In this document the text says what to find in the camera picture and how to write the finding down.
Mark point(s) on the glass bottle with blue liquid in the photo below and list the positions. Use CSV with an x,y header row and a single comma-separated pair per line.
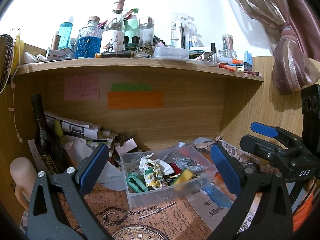
x,y
88,42

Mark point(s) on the clear bottle with silver cap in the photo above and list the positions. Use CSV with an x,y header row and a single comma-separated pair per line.
x,y
145,31

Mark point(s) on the stack of papers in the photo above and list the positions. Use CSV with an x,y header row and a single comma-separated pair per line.
x,y
75,127

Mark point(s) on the clear plastic bag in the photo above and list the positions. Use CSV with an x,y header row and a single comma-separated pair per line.
x,y
190,145

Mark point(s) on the brown pen tube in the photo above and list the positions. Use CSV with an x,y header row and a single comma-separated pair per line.
x,y
116,54

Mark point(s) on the wooden shelf unit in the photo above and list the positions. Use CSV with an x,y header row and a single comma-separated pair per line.
x,y
187,115

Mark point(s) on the black nail polish bottle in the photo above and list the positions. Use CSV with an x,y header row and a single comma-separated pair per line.
x,y
213,51

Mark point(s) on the teal toner bottle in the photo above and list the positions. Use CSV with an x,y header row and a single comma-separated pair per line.
x,y
65,33

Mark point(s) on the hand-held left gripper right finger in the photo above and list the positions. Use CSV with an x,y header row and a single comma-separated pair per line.
x,y
225,170

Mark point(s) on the blue comb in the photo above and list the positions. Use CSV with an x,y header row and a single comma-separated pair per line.
x,y
217,197

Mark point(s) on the white card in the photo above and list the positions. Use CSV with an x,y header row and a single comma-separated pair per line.
x,y
130,143

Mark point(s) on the floral scrunchie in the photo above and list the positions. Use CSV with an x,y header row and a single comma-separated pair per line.
x,y
152,171

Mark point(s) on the green scrunchie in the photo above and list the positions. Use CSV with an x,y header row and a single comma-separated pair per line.
x,y
136,182

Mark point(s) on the yellow headband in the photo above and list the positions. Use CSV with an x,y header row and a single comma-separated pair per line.
x,y
18,52

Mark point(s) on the mauve striped curtain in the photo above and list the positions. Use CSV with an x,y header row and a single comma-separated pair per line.
x,y
287,30

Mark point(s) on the tall clear cylinder container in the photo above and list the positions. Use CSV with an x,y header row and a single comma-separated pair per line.
x,y
228,41

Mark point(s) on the orange sticky note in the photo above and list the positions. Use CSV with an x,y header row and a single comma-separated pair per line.
x,y
135,99

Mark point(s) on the toothbrush package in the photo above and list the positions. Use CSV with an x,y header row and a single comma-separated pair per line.
x,y
181,32

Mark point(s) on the silver glitter pouch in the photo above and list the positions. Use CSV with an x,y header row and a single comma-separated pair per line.
x,y
186,162

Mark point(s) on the brown cosmetic tube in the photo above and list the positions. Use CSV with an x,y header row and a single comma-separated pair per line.
x,y
54,42

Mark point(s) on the beige rounded object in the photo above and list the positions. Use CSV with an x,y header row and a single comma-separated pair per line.
x,y
22,177

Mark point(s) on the brown beaded headband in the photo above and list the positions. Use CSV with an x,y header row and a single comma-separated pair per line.
x,y
7,55

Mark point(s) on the newspaper print paper mat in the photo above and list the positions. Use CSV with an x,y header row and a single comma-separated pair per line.
x,y
175,217

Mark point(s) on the blue plastic box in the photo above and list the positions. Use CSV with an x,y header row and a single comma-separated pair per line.
x,y
248,61

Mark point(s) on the round glass jar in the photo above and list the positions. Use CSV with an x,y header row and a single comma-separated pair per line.
x,y
227,54

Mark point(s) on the pink sticky note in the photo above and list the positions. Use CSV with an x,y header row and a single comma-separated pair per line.
x,y
82,88

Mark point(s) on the clear plastic box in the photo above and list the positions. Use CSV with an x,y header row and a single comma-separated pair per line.
x,y
167,200

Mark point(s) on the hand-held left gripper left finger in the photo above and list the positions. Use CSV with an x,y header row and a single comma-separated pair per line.
x,y
92,167

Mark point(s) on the dark wine bottle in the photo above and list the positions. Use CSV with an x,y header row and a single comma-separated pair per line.
x,y
46,135

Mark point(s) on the white small carton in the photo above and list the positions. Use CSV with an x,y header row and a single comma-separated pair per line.
x,y
57,53

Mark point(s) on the red velvet scrunchie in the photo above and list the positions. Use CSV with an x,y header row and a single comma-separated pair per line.
x,y
172,168

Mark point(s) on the flat clear lidded container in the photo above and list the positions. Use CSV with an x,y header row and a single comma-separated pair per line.
x,y
171,52

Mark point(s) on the orange marker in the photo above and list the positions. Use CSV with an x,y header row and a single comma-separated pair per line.
x,y
237,61

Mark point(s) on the mint green pump bottle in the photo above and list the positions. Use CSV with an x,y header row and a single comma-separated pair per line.
x,y
132,25

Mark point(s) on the yellow foam sponge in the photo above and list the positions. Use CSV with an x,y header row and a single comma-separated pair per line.
x,y
185,176

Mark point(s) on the clear labelled glass bottle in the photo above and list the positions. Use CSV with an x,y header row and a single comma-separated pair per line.
x,y
115,35

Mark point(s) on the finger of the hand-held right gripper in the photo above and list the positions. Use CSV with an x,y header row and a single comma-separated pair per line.
x,y
265,128
260,148

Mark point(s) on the green sticky note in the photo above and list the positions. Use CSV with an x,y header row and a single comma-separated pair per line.
x,y
131,87

